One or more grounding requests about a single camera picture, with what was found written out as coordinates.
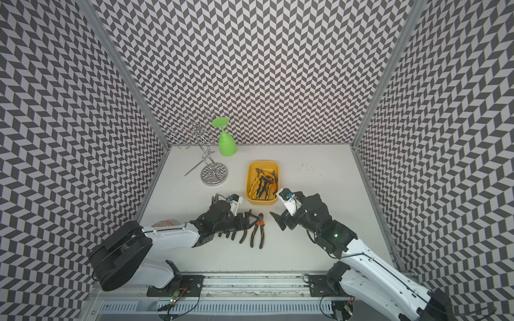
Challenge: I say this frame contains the orange black long-nose pliers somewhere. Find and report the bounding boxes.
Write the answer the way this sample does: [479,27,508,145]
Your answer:
[250,213,266,250]

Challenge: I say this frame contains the yellow storage box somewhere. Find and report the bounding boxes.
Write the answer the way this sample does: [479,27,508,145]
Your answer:
[245,160,281,205]

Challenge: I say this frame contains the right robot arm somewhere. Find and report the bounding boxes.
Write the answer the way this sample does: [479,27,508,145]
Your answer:
[272,189,456,320]

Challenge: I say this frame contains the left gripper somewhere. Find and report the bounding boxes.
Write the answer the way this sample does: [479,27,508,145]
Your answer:
[215,211,260,234]

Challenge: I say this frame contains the green plastic wine glass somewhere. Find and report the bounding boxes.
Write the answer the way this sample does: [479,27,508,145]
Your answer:
[211,117,238,156]

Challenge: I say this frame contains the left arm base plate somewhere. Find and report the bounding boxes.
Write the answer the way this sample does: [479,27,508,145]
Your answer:
[147,274,205,298]

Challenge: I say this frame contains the orange grey pliers in box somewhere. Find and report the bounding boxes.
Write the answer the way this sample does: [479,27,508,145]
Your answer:
[253,169,278,201]

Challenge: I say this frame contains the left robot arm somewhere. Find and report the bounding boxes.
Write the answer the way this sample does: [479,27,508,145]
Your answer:
[88,199,261,292]

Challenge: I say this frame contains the chrome glass holder stand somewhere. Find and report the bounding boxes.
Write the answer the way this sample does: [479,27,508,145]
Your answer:
[184,121,228,187]

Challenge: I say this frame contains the aluminium front rail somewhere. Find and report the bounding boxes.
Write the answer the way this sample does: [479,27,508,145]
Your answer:
[94,272,422,301]

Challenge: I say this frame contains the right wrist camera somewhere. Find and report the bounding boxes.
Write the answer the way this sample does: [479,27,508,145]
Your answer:
[277,188,303,217]

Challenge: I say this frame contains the yellow black pliers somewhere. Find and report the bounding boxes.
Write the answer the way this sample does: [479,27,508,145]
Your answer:
[248,177,262,200]

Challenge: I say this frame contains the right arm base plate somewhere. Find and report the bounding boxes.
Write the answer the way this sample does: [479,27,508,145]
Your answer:
[307,274,348,298]

